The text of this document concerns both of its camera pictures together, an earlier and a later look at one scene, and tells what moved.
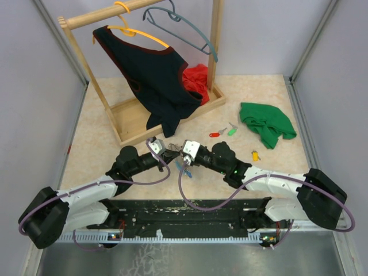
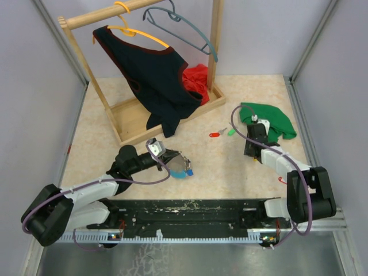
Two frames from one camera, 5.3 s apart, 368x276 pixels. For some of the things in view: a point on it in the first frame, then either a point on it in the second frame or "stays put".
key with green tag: [233, 131] stays put
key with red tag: [217, 134] stays put
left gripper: [169, 155] stays put
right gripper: [195, 162] → [247, 151]
